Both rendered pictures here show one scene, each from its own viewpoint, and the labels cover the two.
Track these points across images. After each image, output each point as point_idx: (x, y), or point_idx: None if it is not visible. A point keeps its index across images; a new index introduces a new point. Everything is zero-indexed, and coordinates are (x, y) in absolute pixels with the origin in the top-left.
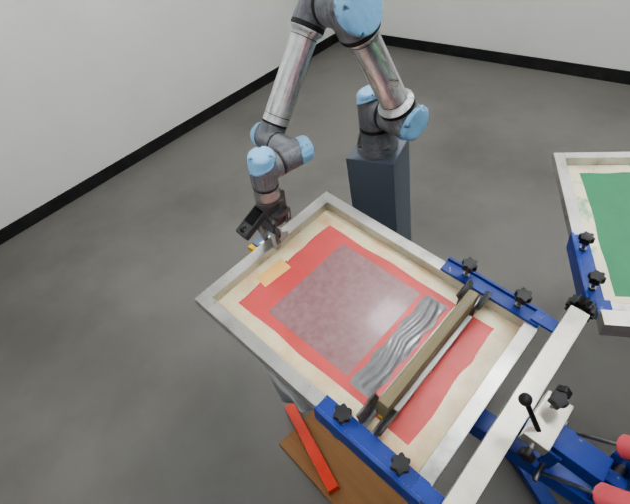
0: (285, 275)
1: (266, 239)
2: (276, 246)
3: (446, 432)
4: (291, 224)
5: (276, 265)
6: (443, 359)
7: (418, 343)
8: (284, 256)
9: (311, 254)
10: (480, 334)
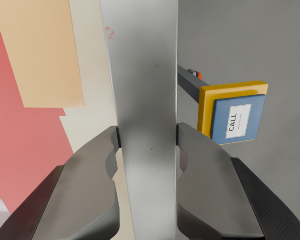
0: None
1: (178, 135)
2: (85, 144)
3: None
4: (157, 230)
5: (65, 72)
6: None
7: None
8: (86, 123)
9: (38, 180)
10: None
